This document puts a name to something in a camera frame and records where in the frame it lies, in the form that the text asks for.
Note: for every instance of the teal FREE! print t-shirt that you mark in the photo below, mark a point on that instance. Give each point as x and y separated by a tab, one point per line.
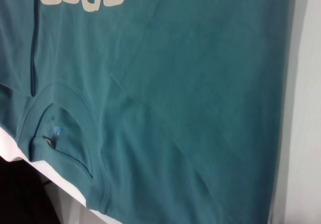
175	96

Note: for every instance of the dark robot torso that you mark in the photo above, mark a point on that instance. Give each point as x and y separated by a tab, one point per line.
25	196

